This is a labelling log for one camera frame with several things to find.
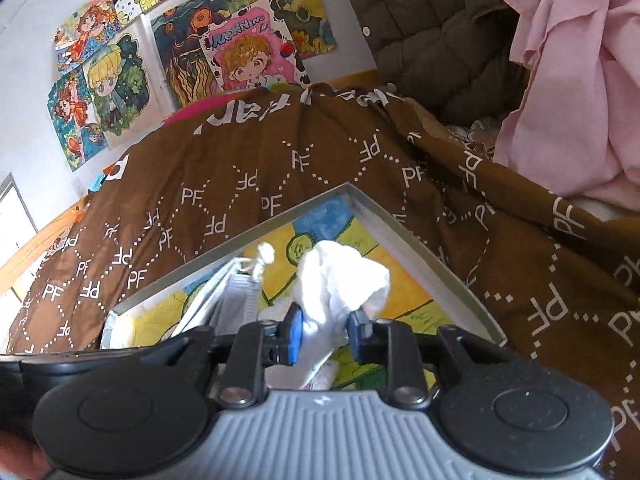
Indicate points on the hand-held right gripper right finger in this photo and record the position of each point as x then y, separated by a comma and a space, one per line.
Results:
359, 335

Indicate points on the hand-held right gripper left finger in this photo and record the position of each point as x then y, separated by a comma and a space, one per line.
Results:
294, 335

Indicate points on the white sock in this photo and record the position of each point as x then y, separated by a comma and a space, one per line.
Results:
340, 285

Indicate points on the grey box with colourful drawing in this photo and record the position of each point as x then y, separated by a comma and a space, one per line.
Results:
400, 270

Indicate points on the person's left hand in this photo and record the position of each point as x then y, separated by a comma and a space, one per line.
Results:
20, 457

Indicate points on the white knotted cloth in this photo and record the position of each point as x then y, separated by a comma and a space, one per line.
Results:
262, 257

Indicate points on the brown printed blanket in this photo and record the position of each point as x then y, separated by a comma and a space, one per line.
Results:
350, 160

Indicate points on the magenta pillow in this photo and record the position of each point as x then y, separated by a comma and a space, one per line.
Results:
205, 107

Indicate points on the orange figure blue poster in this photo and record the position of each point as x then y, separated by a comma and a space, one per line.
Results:
75, 120

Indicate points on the pink figure poster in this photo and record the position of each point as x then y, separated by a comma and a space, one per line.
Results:
250, 55

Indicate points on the dark orange fish poster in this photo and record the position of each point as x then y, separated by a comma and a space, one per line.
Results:
185, 55

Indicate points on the blond figure green poster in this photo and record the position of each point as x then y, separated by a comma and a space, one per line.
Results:
117, 85

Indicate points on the yellow and dark poster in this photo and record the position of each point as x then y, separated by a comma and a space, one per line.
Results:
305, 25

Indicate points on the olive quilted jacket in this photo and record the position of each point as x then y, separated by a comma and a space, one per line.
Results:
425, 25

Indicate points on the pink cloth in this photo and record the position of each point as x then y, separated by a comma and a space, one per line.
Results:
575, 85

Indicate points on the orange-haired figure poster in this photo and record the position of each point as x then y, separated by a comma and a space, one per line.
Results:
87, 35

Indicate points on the wooden bed rail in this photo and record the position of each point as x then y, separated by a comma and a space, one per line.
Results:
40, 240

